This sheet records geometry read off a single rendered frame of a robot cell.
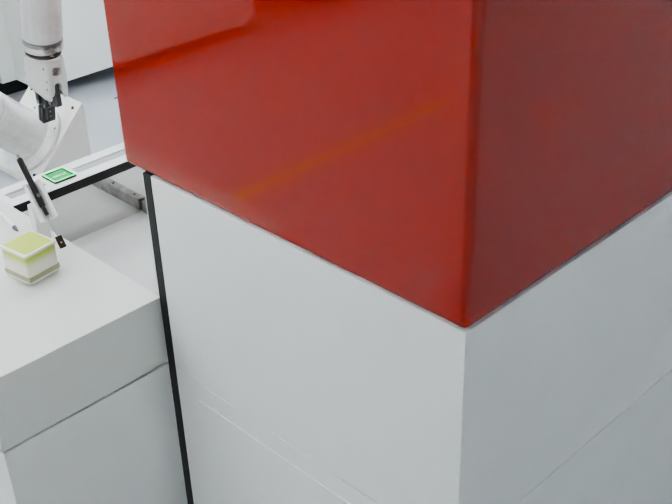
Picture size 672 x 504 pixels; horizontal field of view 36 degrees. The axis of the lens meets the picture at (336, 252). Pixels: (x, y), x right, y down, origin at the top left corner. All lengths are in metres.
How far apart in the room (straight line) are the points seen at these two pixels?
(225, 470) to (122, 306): 0.37
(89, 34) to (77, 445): 3.77
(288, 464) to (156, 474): 0.39
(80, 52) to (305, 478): 3.98
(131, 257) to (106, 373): 0.49
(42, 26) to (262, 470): 0.99
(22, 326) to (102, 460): 0.30
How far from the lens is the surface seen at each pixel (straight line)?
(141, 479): 2.12
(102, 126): 5.14
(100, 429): 1.99
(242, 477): 1.98
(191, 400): 2.00
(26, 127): 2.70
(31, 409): 1.87
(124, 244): 2.41
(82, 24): 5.51
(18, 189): 2.42
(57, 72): 2.30
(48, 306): 1.96
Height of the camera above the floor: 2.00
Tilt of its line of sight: 31 degrees down
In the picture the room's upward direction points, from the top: 2 degrees counter-clockwise
